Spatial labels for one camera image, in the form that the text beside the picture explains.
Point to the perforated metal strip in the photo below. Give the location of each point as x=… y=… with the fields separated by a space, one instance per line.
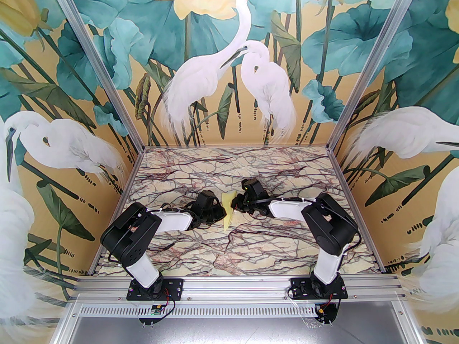
x=233 y=310

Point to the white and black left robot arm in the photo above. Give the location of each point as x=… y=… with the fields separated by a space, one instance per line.
x=129 y=235

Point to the grey sheet metal tray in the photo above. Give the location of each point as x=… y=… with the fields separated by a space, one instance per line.
x=233 y=331

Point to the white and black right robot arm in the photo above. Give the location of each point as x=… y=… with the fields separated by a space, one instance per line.
x=330 y=224

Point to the aluminium frame post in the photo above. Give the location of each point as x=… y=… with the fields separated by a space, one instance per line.
x=373 y=63
x=100 y=70

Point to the small green circuit board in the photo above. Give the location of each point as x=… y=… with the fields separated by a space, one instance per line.
x=156 y=311

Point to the pale yellow paper sheet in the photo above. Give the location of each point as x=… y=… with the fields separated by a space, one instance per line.
x=228 y=199

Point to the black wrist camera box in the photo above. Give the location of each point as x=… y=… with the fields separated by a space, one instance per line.
x=254 y=188
x=205 y=200

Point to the black mounting bracket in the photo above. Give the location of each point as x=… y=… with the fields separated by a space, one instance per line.
x=331 y=316
x=147 y=320

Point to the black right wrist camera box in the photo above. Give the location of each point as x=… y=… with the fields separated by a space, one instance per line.
x=254 y=188

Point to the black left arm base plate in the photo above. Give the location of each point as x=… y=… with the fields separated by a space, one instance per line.
x=175 y=287

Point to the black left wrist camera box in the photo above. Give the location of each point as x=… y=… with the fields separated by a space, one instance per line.
x=205 y=200

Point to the wide aluminium frame rail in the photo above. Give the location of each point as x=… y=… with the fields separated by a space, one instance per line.
x=233 y=288

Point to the thin aluminium table edge rail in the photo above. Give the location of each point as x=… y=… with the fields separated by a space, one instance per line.
x=132 y=177
x=340 y=177

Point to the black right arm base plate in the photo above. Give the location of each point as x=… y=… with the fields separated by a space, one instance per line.
x=299 y=288

